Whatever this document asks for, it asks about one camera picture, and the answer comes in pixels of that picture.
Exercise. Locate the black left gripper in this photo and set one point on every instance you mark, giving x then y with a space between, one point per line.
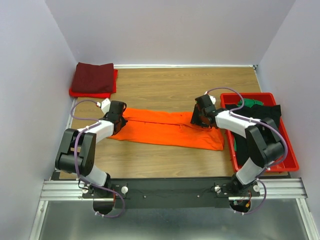
123 121

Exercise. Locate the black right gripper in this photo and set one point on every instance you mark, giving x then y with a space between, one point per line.
194 119

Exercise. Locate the orange t-shirt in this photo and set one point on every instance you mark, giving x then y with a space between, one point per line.
168 129

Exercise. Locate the maroon t-shirt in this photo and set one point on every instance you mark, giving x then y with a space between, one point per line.
93 79

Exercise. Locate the red t-shirt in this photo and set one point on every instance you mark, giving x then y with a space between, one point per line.
97 95

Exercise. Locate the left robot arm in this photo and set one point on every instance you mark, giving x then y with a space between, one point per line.
77 150

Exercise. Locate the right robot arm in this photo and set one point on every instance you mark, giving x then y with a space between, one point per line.
265 144

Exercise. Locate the green t-shirt in bin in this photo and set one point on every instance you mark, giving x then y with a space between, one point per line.
249 103

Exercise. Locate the black t-shirt in bin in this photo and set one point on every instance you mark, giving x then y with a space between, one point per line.
258 112

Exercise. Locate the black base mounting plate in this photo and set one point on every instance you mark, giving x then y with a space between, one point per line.
169 193

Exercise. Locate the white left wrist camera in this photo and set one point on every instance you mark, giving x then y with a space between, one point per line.
104 105

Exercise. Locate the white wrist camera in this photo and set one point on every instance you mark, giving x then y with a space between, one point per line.
212 98
104 105

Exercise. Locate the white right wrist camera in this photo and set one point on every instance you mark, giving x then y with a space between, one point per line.
212 98

